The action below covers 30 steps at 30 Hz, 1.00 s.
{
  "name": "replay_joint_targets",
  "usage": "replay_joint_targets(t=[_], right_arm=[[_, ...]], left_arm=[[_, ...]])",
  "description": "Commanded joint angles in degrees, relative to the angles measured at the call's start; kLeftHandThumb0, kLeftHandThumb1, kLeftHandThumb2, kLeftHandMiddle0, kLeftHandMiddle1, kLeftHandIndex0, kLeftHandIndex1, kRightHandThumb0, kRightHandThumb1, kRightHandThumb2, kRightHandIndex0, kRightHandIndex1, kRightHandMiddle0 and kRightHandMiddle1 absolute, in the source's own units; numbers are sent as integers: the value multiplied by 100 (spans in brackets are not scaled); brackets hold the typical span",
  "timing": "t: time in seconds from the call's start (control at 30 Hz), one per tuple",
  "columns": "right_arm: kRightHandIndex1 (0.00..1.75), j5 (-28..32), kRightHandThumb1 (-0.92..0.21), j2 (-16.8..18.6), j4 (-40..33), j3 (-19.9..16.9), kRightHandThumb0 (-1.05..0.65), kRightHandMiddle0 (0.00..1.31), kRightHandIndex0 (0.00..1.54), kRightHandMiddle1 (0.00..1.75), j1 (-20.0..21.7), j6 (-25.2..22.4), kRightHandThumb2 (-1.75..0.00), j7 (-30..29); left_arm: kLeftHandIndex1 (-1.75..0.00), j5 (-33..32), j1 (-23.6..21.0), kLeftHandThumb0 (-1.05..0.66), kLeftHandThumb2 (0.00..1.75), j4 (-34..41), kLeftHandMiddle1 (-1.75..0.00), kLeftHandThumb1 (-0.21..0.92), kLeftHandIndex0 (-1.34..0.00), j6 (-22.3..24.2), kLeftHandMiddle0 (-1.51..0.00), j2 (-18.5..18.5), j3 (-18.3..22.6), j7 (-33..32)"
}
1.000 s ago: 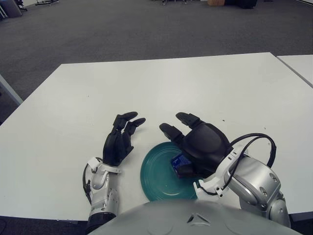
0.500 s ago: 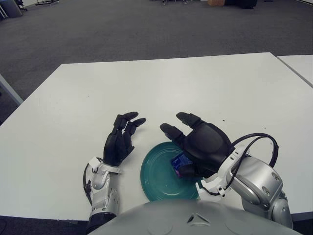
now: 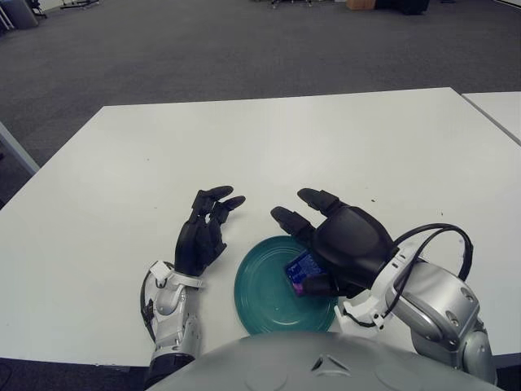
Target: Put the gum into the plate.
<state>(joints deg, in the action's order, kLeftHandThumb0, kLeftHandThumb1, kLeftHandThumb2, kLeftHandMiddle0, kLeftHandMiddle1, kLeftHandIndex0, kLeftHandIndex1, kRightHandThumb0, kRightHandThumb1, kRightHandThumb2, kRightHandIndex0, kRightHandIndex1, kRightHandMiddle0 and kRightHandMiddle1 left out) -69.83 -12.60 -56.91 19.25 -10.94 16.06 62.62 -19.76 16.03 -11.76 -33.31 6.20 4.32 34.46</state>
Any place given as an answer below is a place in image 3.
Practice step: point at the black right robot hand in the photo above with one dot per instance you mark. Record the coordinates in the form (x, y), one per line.
(354, 244)

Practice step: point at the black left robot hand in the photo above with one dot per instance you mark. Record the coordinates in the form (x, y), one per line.
(195, 244)

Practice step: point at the blue purple gum pack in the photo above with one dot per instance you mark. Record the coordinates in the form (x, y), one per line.
(303, 266)

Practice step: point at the round green plate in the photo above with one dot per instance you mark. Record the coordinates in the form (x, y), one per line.
(264, 293)

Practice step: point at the grey robot torso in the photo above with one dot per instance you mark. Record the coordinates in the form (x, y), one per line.
(317, 366)

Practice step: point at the white neighbouring table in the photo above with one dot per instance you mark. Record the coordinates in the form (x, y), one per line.
(500, 112)

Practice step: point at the grey edged side table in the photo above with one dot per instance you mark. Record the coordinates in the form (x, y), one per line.
(16, 148)

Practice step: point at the brown cardboard box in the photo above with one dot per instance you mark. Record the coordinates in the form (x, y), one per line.
(360, 4)

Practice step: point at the black floor stand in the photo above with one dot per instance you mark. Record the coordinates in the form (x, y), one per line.
(81, 3)

